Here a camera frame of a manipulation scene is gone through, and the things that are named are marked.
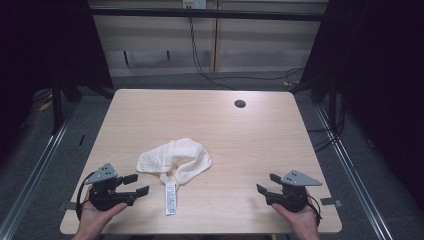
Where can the yellow floor marker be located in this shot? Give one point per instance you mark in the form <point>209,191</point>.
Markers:
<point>45,105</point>

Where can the black metal stand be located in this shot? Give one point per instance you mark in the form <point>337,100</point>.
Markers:
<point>57,106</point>

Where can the aluminium floor rail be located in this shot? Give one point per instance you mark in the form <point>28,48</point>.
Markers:
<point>36,166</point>
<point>353,173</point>

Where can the white towel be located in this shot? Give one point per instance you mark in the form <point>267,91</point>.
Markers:
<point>181,156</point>

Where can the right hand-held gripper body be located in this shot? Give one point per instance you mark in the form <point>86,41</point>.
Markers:
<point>291,198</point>

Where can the black curtain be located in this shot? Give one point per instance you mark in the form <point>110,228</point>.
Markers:
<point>43,43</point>
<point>380,66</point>

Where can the person's left hand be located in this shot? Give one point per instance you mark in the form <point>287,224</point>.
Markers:
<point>93,218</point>

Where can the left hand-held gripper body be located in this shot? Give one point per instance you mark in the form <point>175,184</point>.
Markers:
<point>103,196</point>

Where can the grey tape strip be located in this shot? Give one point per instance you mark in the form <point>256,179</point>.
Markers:
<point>66,206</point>
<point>331,202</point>

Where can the white wall power outlet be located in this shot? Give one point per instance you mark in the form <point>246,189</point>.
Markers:
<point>195,3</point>

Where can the person's right hand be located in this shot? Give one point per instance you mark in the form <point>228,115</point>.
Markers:
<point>301,220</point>

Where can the black horizontal frame bar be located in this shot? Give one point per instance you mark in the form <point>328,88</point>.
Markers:
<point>206,14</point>

